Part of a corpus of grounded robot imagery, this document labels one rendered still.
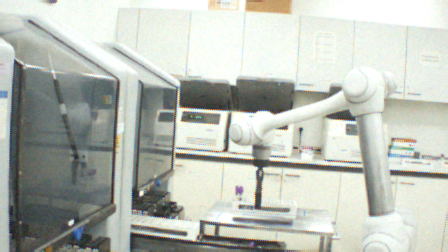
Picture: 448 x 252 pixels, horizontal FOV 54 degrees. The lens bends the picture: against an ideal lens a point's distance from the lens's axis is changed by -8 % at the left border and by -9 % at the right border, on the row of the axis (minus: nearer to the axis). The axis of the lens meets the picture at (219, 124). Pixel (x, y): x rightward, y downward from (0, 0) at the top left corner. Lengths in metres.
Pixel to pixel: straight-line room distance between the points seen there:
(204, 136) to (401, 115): 2.00
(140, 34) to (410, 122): 2.81
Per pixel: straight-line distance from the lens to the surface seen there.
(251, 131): 1.95
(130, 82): 1.68
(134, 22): 4.64
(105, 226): 1.61
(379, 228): 1.73
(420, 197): 4.32
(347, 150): 4.12
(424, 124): 4.92
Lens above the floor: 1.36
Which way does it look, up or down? 3 degrees down
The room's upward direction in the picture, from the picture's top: 4 degrees clockwise
